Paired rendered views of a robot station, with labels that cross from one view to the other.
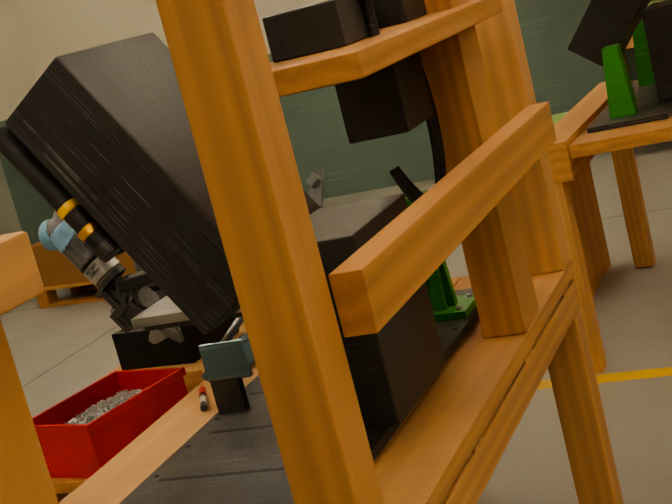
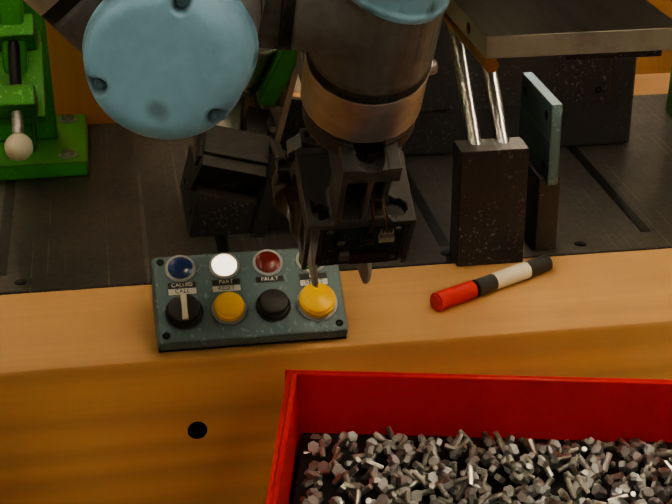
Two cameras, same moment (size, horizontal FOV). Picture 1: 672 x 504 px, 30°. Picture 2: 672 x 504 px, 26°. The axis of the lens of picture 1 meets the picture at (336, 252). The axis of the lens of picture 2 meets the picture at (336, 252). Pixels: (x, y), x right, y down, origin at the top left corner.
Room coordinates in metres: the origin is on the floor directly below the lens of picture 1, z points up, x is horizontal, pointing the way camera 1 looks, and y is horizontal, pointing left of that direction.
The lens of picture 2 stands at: (3.15, 1.20, 1.44)
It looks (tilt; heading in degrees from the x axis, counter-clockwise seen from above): 25 degrees down; 237
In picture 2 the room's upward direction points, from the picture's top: straight up
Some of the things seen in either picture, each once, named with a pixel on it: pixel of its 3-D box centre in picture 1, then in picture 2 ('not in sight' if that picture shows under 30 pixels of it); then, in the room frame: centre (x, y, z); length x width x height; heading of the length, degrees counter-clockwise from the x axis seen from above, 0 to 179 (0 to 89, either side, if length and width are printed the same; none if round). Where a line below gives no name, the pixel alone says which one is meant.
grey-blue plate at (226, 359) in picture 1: (229, 376); (537, 161); (2.33, 0.26, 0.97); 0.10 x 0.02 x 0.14; 67
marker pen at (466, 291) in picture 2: (203, 398); (492, 282); (2.44, 0.33, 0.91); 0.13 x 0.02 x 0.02; 5
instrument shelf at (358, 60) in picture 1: (377, 43); not in sight; (2.25, -0.16, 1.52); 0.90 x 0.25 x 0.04; 157
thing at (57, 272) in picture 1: (131, 251); not in sight; (8.68, 1.39, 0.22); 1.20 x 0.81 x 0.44; 60
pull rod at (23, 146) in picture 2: not in sight; (17, 128); (2.68, -0.11, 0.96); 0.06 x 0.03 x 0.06; 67
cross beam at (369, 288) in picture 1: (472, 189); not in sight; (2.20, -0.26, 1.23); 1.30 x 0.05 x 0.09; 157
